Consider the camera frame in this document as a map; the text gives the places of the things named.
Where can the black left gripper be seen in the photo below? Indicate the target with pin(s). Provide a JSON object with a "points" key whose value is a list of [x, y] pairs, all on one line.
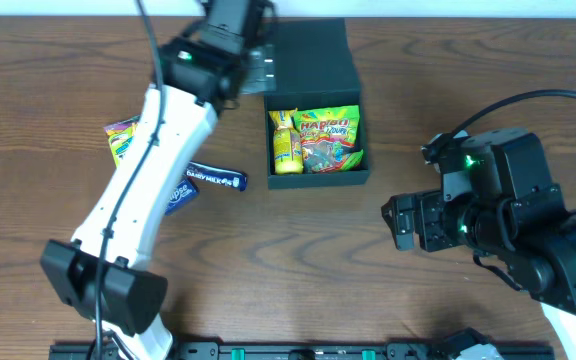
{"points": [[233, 15]]}

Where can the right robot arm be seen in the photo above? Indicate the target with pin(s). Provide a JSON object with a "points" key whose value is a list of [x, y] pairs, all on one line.
{"points": [[497, 198]]}

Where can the blue Eclipse mints tin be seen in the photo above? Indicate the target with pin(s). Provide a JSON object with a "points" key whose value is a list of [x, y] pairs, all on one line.
{"points": [[185, 192]]}

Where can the black gift box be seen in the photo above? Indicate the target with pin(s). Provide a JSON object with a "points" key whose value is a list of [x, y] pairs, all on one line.
{"points": [[313, 68]]}

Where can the small yellow snack packet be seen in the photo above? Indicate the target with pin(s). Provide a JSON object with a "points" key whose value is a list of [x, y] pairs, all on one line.
{"points": [[282, 119]]}

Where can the blue Dairy Milk bar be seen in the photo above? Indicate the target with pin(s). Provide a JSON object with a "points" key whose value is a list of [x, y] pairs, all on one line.
{"points": [[225, 177]]}

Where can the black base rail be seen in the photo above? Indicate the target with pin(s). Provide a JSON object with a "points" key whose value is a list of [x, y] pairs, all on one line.
{"points": [[465, 344]]}

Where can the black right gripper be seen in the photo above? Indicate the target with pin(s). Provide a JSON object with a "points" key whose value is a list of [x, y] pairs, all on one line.
{"points": [[403, 220]]}

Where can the yellow sour candy canister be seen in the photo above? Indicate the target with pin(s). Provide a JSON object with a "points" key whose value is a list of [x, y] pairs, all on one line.
{"points": [[287, 152]]}

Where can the green Haribo gummy bag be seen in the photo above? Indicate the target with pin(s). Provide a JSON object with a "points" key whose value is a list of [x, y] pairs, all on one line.
{"points": [[328, 138]]}

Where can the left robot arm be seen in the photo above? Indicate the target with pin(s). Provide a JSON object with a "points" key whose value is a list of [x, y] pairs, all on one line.
{"points": [[103, 271]]}

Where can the green Pretz snack box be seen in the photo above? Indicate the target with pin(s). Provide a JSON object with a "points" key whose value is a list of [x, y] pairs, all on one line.
{"points": [[119, 137]]}

